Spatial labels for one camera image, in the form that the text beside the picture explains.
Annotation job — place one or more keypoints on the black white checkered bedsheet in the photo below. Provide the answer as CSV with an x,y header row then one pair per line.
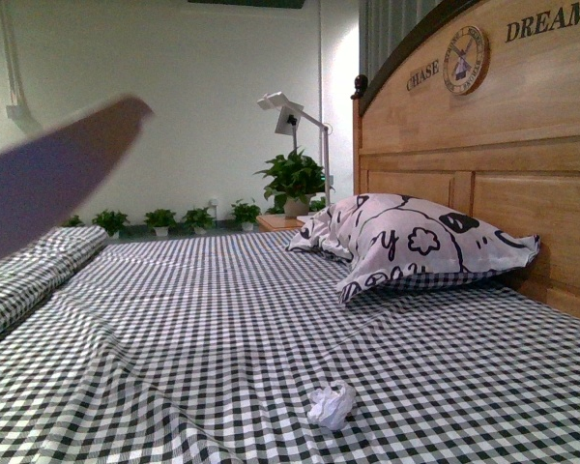
x,y
205,350

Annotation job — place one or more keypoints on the folded checkered blanket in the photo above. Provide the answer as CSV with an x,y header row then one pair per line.
x,y
30,274

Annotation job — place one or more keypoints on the small potted plant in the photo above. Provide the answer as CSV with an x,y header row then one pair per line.
x,y
113,222
245,214
73,221
161,221
198,221

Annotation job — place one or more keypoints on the far wooden nightstand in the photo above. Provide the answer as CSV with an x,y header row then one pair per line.
x,y
273,223

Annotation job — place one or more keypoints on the beige plastic dustpan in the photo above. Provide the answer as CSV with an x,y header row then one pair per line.
x,y
42,180

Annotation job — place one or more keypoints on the white cartoon print pillow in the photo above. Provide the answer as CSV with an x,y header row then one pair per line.
x,y
407,243

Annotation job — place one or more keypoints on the large potted green plant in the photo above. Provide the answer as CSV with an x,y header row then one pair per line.
x,y
295,179

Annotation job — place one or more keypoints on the wooden bed headboard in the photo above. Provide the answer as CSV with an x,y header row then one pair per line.
x,y
479,109

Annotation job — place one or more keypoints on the grey curtain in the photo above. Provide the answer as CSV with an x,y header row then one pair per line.
x,y
384,24

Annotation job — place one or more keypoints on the white wall conduit box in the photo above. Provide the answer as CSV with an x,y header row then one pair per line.
x,y
18,109

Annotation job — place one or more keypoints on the white paper ball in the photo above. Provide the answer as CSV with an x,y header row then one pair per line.
x,y
331,405

